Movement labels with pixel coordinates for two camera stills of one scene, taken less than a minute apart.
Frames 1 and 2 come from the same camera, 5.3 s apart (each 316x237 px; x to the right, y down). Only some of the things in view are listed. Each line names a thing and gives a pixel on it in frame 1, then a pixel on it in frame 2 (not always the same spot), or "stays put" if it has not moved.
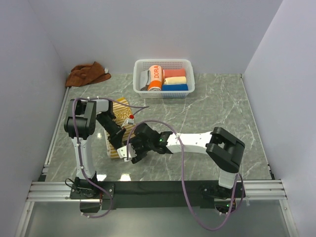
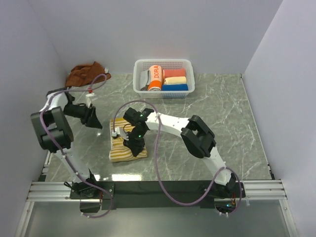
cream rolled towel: (175, 80) stays put
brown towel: (84, 74) stays put
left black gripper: (116, 139) to (91, 119)
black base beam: (156, 194) stays put
